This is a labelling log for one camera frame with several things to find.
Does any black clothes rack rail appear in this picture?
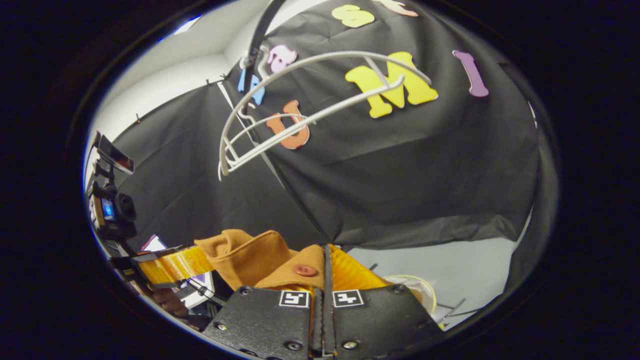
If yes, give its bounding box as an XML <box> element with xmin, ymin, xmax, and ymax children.
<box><xmin>243</xmin><ymin>0</ymin><xmax>287</xmax><ymax>84</ymax></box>

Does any black backdrop cloth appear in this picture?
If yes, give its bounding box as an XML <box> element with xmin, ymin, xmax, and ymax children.
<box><xmin>107</xmin><ymin>0</ymin><xmax>560</xmax><ymax>297</ymax></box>

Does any brown button-up shirt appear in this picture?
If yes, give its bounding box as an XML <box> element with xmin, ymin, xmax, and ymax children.
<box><xmin>193</xmin><ymin>229</ymin><xmax>329</xmax><ymax>294</ymax></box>

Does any white plastic clothes hanger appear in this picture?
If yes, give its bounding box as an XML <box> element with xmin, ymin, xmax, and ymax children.
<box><xmin>227</xmin><ymin>112</ymin><xmax>317</xmax><ymax>164</ymax></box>
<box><xmin>218</xmin><ymin>50</ymin><xmax>434</xmax><ymax>182</ymax></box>

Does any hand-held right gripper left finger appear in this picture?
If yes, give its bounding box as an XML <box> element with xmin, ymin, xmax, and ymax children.
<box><xmin>202</xmin><ymin>284</ymin><xmax>324</xmax><ymax>360</ymax></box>

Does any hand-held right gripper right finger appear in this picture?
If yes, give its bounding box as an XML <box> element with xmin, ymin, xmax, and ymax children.
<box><xmin>323</xmin><ymin>243</ymin><xmax>447</xmax><ymax>360</ymax></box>

